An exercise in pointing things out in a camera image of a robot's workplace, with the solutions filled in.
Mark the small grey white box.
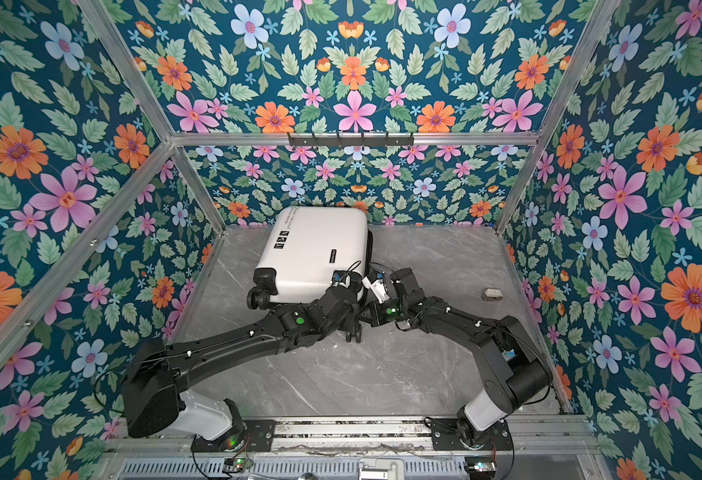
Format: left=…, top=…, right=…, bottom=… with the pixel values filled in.
left=481, top=288, right=504, bottom=302

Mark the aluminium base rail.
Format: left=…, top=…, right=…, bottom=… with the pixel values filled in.
left=104, top=414, right=599, bottom=459

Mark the white black suitcase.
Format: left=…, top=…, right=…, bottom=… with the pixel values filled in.
left=245, top=206, right=375, bottom=344

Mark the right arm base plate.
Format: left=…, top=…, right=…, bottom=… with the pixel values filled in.
left=423, top=416, right=514, bottom=452

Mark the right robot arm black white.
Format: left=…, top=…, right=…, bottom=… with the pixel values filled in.
left=361, top=268, right=553, bottom=448

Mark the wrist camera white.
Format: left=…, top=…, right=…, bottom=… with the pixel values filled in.
left=368, top=278, right=390, bottom=304
left=331, top=270, right=353, bottom=289

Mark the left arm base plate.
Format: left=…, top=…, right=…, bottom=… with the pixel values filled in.
left=191, top=419, right=277, bottom=453

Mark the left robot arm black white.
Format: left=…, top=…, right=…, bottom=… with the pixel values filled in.
left=121, top=286, right=359, bottom=441

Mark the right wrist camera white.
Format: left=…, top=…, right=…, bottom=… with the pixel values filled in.
left=368, top=278, right=390, bottom=304

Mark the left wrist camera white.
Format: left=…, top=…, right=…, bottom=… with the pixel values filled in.
left=331, top=270, right=353, bottom=289

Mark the black coat hook rack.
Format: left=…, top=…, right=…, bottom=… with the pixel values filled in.
left=287, top=132, right=415, bottom=148

